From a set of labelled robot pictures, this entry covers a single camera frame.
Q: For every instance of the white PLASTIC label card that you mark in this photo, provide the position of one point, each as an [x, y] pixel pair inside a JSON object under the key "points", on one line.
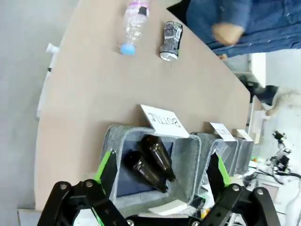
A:
{"points": [[222, 131]]}

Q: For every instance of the clear bottle with blue cap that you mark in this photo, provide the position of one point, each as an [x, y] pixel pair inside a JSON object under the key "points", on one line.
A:
{"points": [[134, 28]]}

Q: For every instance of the grey felt bottle basket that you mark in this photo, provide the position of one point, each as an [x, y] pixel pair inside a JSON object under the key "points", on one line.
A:
{"points": [[188, 164]]}

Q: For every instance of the white foam block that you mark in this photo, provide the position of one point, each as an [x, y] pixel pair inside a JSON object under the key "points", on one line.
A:
{"points": [[167, 207]]}

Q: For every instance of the person's right hand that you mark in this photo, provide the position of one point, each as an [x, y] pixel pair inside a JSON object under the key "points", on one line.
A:
{"points": [[227, 31]]}

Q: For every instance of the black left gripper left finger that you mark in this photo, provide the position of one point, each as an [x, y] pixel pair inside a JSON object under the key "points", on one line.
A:
{"points": [[108, 169]]}

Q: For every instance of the person in blue denim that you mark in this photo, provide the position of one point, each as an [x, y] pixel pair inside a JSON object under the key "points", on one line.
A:
{"points": [[270, 18]]}

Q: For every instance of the grey felt can basket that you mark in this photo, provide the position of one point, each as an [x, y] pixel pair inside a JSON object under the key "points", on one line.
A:
{"points": [[244, 155]]}

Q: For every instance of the white BOTTLE label card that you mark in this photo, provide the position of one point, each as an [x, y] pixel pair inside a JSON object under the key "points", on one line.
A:
{"points": [[164, 120]]}

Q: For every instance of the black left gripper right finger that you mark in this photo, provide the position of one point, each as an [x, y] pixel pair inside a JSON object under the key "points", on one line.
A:
{"points": [[216, 174]]}

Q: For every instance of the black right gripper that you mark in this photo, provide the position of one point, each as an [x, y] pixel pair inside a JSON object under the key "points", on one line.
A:
{"points": [[265, 94]]}

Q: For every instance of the brown glass bottle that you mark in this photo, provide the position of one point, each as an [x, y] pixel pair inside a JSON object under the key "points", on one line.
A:
{"points": [[157, 153], [143, 169]]}

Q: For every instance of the white can label card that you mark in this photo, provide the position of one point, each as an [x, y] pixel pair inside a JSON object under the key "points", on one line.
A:
{"points": [[244, 135]]}

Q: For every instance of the person's left denim forearm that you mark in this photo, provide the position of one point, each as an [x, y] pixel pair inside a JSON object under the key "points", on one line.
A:
{"points": [[258, 48]]}

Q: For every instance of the crushed black grey can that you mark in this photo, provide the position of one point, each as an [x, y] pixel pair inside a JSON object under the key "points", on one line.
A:
{"points": [[170, 40]]}

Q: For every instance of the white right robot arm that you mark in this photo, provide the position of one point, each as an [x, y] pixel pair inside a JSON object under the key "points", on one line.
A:
{"points": [[285, 99]]}

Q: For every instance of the person's left hand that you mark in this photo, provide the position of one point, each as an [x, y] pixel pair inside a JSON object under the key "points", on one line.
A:
{"points": [[223, 56]]}

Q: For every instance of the grey felt plastic basket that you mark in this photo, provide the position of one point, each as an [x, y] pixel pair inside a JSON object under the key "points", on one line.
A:
{"points": [[207, 143]]}

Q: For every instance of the white table edge bracket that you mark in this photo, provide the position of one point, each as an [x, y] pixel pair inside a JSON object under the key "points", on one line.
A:
{"points": [[52, 48]]}

